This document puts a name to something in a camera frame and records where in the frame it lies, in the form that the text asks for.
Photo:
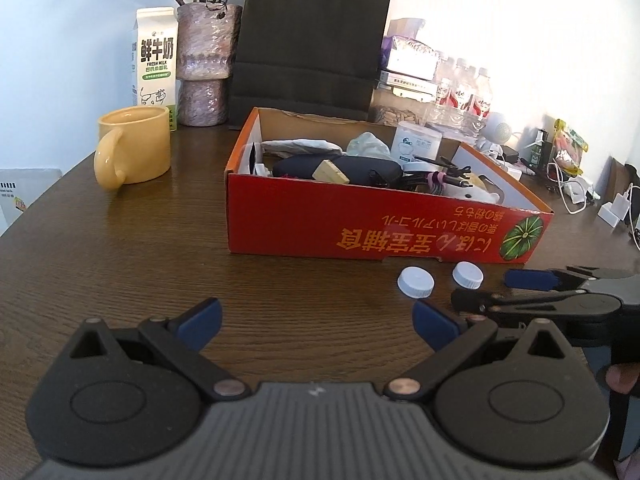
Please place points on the brown paper bag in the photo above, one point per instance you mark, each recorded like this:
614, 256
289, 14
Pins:
625, 175

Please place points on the clear cotton swab box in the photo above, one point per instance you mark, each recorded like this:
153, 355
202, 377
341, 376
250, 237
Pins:
417, 142

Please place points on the dark green small bottle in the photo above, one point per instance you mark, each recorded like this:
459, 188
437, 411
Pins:
540, 152

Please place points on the plush sheep toy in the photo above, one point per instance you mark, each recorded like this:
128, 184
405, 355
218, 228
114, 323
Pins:
480, 194

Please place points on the person's right hand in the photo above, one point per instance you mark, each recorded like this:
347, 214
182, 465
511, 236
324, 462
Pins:
625, 379

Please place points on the white flat box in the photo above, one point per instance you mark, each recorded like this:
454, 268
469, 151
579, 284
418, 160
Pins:
405, 89

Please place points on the navy zip pouch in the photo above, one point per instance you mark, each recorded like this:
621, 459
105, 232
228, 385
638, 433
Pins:
295, 167

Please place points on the black paper bag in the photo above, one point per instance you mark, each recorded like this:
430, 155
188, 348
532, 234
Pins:
310, 40

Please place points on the yellow-green snack packet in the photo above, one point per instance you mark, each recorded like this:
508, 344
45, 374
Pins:
570, 147

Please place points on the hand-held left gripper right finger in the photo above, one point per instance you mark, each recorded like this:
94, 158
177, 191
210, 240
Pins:
435, 322

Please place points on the white charger dock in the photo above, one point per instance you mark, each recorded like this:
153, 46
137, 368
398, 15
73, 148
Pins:
614, 210

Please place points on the sunflower seed container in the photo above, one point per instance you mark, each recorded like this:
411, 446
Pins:
400, 116

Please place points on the clear plastic wrap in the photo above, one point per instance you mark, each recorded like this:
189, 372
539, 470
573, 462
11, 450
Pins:
369, 145

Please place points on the white bottle cap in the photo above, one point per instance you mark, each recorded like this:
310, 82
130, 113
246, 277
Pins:
468, 275
416, 281

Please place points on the red cardboard box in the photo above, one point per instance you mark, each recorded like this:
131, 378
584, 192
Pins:
300, 220

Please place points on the white milk carton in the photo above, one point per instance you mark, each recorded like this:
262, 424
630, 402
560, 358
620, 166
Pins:
156, 60

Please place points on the yellow mug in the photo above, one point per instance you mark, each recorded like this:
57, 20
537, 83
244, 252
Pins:
140, 147

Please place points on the pack of water bottles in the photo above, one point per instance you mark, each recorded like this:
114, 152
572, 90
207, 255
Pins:
462, 100

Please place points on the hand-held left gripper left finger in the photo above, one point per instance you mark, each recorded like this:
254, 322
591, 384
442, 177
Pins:
200, 322

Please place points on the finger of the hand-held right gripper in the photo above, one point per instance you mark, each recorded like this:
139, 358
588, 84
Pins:
530, 279
500, 305

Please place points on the beige small block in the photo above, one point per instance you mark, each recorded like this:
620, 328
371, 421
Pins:
330, 172

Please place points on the pink ceramic vase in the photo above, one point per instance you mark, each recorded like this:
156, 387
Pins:
207, 65

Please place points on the black power adapter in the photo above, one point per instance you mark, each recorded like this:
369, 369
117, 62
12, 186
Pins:
510, 153

